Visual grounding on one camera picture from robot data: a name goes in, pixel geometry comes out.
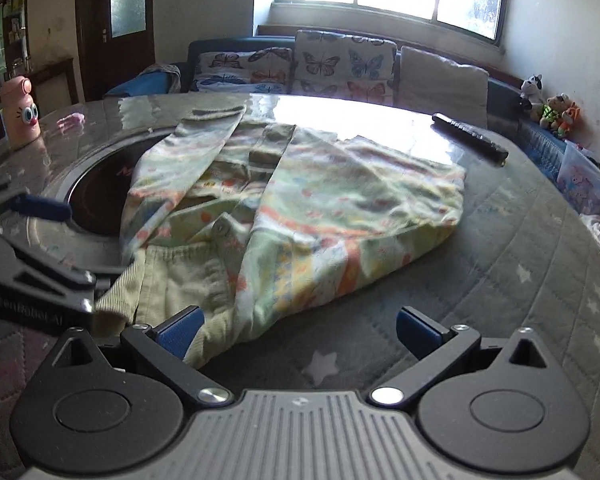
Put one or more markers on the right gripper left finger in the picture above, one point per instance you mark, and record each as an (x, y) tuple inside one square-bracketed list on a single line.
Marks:
[(159, 352)]

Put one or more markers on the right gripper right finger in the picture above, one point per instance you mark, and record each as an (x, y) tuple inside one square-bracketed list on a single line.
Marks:
[(439, 352)]

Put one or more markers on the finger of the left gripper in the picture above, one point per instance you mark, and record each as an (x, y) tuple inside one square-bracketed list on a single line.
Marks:
[(39, 292), (18, 199)]

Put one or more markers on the colourful patterned child garment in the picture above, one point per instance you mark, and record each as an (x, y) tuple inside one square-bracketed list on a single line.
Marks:
[(256, 221)]

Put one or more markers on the pink cartoon face bottle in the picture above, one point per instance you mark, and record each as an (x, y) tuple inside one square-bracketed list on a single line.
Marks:
[(20, 113)]

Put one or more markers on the round black induction cooktop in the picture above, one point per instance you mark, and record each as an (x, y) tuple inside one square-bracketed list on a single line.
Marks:
[(95, 187)]

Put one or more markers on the dark wooden cabinet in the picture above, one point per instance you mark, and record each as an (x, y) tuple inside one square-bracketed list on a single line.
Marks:
[(38, 40)]

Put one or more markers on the blue cloth on sofa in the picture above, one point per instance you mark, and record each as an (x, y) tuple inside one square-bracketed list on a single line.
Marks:
[(159, 78)]

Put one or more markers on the dark wooden door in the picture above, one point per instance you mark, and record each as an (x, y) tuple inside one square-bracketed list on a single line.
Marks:
[(115, 41)]

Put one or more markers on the black remote control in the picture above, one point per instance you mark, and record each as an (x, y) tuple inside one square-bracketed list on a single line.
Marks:
[(470, 136)]

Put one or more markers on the clear plastic storage box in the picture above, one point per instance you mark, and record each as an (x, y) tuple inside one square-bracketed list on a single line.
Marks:
[(579, 180)]

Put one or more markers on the dark blue sofa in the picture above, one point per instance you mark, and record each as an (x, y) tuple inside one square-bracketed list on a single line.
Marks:
[(505, 114)]

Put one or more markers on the brown plush bear toy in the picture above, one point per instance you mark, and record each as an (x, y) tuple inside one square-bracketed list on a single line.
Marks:
[(552, 111)]

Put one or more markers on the plain beige cushion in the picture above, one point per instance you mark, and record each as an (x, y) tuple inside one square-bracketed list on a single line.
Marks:
[(432, 84)]

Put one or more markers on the orange plush toy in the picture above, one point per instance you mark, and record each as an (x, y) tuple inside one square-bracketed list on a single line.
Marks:
[(567, 121)]

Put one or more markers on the black white plush toy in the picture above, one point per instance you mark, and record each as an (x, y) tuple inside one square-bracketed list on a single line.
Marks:
[(531, 93)]

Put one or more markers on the upright butterfly print cushion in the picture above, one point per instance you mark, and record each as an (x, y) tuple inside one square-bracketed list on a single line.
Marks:
[(345, 67)]

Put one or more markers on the low butterfly print cushion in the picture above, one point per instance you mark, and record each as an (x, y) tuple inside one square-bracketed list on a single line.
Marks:
[(261, 71)]

